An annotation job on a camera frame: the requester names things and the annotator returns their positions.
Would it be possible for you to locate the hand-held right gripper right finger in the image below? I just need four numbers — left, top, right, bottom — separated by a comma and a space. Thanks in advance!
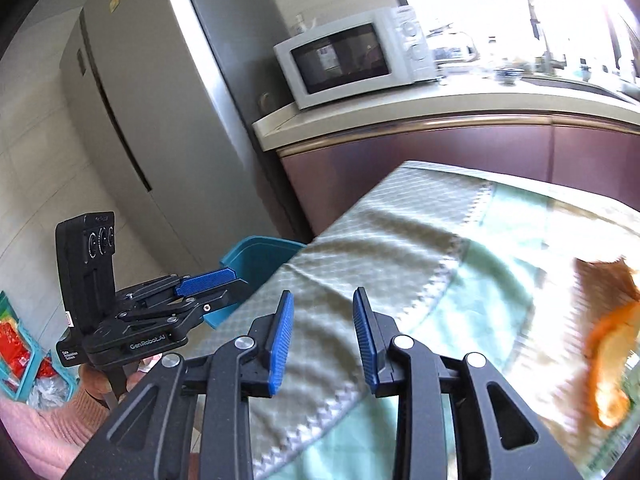
352, 287, 583, 480

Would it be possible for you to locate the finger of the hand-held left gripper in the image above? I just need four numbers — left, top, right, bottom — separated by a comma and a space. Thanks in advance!
116, 281, 252, 334
119, 268, 237, 307

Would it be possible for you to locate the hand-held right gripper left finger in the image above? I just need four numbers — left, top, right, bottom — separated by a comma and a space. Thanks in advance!
62, 289, 296, 480

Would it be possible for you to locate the blue plastic trash bin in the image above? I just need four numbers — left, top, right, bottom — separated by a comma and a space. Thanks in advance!
202, 236, 307, 329

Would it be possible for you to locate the orange peel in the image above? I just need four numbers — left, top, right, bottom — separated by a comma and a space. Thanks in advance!
574, 255, 640, 307
586, 299, 640, 429

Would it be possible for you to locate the person's left forearm pink sleeve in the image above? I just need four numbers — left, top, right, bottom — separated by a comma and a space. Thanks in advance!
0, 387, 123, 480

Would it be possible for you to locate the person's left hand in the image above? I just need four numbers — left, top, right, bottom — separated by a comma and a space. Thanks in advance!
77, 357, 151, 411

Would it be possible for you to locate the small teal plastic basket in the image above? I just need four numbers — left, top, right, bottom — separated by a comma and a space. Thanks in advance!
47, 352, 82, 392

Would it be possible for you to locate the clear plastic bag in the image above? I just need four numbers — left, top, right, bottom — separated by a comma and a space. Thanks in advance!
26, 374, 70, 412

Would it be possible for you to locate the large teal plastic basket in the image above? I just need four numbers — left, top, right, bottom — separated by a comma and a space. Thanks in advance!
0, 290, 52, 402

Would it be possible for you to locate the green patterned tablecloth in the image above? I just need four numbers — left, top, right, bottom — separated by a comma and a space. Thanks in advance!
187, 160, 640, 480

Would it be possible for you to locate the large red packet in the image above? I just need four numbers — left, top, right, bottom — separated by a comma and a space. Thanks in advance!
0, 319, 32, 381

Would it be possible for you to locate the maroon kitchen cabinet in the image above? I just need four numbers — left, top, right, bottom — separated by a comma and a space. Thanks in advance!
251, 76, 640, 238

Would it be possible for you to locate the silver refrigerator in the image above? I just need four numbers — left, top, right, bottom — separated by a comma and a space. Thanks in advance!
59, 0, 321, 243

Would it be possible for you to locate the white microwave oven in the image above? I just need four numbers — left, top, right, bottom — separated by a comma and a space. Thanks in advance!
273, 6, 442, 111

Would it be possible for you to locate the glass kettle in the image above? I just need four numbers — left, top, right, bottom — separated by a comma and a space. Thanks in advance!
426, 26, 480, 64

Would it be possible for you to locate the kitchen sink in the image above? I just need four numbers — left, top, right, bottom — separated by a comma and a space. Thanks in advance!
520, 72, 628, 102

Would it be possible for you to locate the metal faucet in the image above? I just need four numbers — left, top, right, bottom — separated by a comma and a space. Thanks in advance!
519, 0, 557, 70

